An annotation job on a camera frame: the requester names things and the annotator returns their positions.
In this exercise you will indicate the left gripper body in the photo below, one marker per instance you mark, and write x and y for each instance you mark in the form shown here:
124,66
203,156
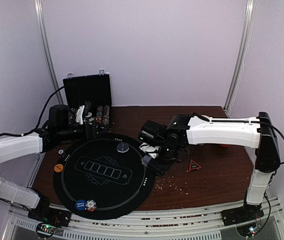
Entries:
65,131

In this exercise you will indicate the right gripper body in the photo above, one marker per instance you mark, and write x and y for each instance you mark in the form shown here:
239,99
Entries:
155,165

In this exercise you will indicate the grey ridged card holder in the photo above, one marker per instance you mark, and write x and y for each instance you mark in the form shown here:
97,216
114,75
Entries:
146,159

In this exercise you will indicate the orange big blind button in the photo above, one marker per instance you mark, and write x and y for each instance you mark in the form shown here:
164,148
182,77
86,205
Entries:
58,168

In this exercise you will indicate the blue small blind button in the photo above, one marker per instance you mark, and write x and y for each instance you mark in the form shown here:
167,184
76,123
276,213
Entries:
80,205

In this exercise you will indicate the red poker chip stack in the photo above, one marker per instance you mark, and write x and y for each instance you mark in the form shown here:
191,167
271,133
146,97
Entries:
91,205

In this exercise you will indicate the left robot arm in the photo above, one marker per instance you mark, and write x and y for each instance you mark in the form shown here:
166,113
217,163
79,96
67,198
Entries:
41,139

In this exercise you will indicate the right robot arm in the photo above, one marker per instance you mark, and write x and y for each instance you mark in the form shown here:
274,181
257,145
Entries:
254,132

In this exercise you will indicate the red triangle all-in marker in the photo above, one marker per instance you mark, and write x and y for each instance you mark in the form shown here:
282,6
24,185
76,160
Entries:
193,166

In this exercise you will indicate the black poker chip case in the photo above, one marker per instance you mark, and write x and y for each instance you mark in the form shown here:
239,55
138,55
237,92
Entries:
95,89

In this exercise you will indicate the black round poker mat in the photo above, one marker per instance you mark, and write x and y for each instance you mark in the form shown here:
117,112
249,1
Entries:
94,170

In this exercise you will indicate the orange white small bowl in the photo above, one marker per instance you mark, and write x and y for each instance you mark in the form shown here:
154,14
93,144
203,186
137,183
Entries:
224,145

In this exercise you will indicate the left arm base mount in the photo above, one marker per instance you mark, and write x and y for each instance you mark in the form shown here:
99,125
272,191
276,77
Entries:
53,216

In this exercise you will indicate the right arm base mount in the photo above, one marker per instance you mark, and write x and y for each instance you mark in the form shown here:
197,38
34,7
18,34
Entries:
241,214

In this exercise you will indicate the right aluminium frame post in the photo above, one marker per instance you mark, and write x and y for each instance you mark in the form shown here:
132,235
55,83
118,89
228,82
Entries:
242,51

